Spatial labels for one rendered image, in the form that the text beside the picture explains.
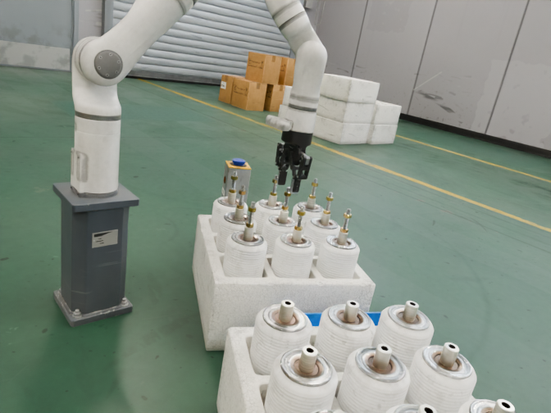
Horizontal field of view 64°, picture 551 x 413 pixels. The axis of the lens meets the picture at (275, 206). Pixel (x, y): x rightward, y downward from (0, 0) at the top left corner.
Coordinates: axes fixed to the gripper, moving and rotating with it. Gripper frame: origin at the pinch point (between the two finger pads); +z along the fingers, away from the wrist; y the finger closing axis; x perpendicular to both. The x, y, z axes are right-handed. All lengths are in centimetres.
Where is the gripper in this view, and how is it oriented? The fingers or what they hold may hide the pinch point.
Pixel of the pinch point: (288, 183)
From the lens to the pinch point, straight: 112.1
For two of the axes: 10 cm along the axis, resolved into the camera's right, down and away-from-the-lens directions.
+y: -4.5, -3.7, 8.1
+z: -1.7, 9.3, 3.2
